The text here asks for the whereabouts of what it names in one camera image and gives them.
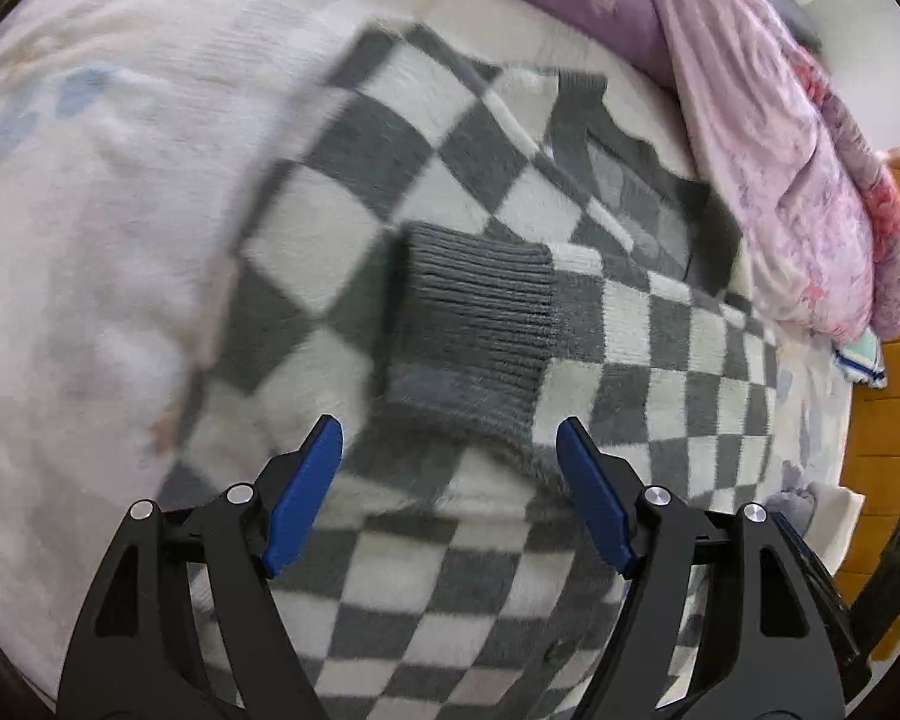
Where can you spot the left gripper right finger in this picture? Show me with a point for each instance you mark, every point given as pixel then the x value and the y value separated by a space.
pixel 725 615

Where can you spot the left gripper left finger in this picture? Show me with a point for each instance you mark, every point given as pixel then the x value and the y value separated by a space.
pixel 180 622

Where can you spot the grey white checkered sweater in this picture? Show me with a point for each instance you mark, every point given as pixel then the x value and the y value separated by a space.
pixel 451 258

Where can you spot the grey blue small cloth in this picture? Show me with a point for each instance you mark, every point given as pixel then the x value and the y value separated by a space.
pixel 796 501

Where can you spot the white teal striped cloth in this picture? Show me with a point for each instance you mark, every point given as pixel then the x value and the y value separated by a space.
pixel 862 361

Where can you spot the pink floral quilt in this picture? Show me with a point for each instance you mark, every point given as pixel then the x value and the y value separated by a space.
pixel 819 209

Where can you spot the white fleece bed blanket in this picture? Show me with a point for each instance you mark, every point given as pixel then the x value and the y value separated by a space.
pixel 133 137

